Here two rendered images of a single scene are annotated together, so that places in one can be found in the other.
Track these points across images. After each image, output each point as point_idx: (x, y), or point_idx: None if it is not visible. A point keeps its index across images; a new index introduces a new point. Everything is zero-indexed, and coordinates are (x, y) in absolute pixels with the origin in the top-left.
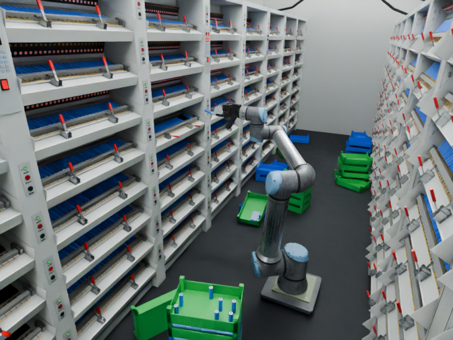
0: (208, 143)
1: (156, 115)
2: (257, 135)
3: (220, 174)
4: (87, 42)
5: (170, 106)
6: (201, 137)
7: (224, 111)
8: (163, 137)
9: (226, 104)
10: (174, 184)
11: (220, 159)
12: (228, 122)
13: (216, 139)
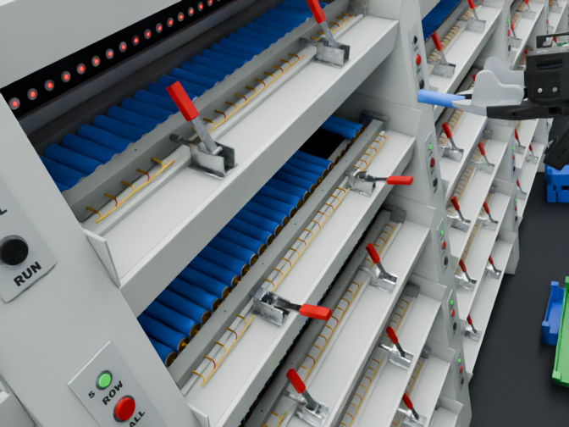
0: (438, 199)
1: (157, 280)
2: None
3: (468, 246)
4: None
5: (243, 171)
6: (408, 191)
7: (540, 89)
8: (251, 316)
9: (544, 51)
10: (344, 414)
11: (472, 214)
12: (561, 139)
13: (455, 164)
